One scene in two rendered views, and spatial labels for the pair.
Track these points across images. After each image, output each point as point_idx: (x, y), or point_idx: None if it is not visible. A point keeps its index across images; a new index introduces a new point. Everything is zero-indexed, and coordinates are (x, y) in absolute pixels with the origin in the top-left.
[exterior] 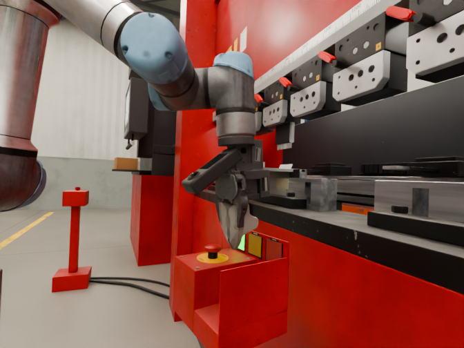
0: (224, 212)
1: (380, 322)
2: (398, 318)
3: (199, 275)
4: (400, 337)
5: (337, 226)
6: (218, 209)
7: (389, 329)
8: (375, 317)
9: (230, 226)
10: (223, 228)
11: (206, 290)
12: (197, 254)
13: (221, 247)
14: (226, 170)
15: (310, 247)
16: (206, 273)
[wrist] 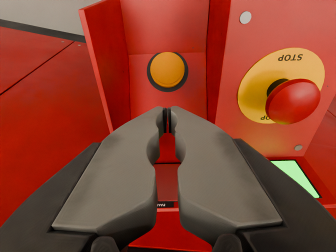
0: (196, 177)
1: (44, 171)
2: (13, 181)
3: (225, 14)
4: (20, 167)
5: None
6: (267, 180)
7: (33, 169)
8: (48, 174)
9: (144, 137)
10: (203, 126)
11: (214, 29)
12: (333, 69)
13: (271, 119)
14: None
15: (159, 232)
16: (223, 34)
